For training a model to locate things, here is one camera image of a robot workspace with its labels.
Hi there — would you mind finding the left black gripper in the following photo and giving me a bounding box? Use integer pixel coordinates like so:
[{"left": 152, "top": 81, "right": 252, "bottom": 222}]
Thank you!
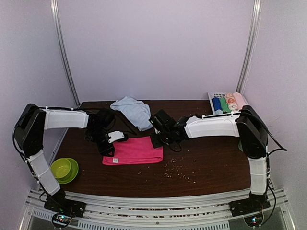
[{"left": 88, "top": 127, "right": 115, "bottom": 157}]

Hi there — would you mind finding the magenta pink towel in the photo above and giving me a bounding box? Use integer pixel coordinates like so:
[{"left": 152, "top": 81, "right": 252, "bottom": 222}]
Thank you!
[{"left": 102, "top": 137, "right": 164, "bottom": 166}]

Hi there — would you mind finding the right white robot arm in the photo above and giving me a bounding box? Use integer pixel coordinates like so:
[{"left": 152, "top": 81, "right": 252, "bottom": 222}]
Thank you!
[{"left": 149, "top": 105, "right": 269, "bottom": 212}]

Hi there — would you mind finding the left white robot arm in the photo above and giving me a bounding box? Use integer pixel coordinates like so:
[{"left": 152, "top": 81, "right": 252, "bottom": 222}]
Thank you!
[{"left": 12, "top": 103, "right": 115, "bottom": 213}]

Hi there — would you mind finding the light blue towel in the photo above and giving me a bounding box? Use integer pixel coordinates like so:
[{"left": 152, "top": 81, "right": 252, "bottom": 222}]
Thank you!
[{"left": 110, "top": 96, "right": 153, "bottom": 131}]

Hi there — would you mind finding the green plate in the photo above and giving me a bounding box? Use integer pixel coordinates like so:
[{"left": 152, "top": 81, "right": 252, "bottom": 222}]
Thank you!
[{"left": 56, "top": 158, "right": 79, "bottom": 184}]

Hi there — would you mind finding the blue rolled towel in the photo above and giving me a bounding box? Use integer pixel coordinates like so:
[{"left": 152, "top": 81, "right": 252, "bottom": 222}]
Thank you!
[{"left": 212, "top": 97, "right": 223, "bottom": 115}]

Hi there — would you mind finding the white plastic basket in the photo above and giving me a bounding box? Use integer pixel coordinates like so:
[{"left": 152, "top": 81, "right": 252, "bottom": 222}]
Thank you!
[{"left": 208, "top": 92, "right": 249, "bottom": 115}]

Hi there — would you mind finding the green rolled towel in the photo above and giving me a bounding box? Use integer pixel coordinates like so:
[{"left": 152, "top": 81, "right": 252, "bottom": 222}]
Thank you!
[{"left": 219, "top": 98, "right": 231, "bottom": 113}]

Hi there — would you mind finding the green bowl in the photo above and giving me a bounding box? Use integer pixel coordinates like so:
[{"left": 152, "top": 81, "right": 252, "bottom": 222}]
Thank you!
[{"left": 50, "top": 158, "right": 71, "bottom": 179}]

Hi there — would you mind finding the cartoon print rolled towel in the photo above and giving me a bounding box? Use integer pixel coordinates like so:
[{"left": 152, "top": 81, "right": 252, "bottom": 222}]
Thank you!
[{"left": 225, "top": 93, "right": 238, "bottom": 111}]

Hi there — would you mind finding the light pink rolled towel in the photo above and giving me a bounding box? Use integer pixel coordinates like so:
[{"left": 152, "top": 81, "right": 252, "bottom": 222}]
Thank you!
[{"left": 233, "top": 92, "right": 248, "bottom": 110}]

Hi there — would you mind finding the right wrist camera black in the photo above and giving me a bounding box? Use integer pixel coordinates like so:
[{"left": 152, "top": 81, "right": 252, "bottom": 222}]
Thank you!
[{"left": 149, "top": 109, "right": 176, "bottom": 131}]

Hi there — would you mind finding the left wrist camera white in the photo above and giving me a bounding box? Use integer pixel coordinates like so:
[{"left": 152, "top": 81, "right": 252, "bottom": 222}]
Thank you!
[{"left": 107, "top": 131, "right": 128, "bottom": 144}]

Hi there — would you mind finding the aluminium front rail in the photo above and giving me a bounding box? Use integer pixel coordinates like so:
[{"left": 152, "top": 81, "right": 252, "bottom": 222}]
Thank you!
[{"left": 17, "top": 189, "right": 297, "bottom": 230}]

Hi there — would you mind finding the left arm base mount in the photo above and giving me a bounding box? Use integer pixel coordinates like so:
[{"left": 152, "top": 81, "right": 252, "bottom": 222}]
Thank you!
[{"left": 44, "top": 197, "right": 86, "bottom": 218}]

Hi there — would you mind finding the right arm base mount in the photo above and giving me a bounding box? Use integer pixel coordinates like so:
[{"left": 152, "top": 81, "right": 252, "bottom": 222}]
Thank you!
[{"left": 229, "top": 194, "right": 271, "bottom": 217}]

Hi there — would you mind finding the left aluminium post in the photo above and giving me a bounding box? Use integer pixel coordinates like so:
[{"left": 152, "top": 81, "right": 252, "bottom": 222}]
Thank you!
[{"left": 50, "top": 0, "right": 80, "bottom": 107}]

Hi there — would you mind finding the aluminium post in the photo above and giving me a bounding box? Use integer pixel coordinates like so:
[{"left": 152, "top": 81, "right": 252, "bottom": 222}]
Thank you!
[
  {"left": 236, "top": 0, "right": 262, "bottom": 94},
  {"left": 50, "top": 0, "right": 80, "bottom": 107}
]

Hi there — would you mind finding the right aluminium post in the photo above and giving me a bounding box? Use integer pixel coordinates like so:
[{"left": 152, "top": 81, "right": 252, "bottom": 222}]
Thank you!
[{"left": 236, "top": 0, "right": 262, "bottom": 94}]

